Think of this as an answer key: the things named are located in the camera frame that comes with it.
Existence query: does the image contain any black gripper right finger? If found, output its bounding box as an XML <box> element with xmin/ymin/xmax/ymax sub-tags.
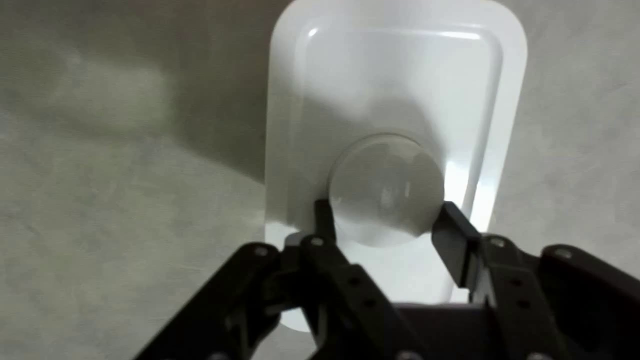
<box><xmin>432</xmin><ymin>202</ymin><xmax>571</xmax><ymax>360</ymax></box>

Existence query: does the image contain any white container lid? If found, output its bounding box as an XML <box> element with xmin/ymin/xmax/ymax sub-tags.
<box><xmin>265</xmin><ymin>0</ymin><xmax>529</xmax><ymax>306</ymax></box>

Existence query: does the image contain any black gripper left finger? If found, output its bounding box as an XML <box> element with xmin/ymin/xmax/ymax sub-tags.
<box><xmin>312</xmin><ymin>197</ymin><xmax>429</xmax><ymax>360</ymax></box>

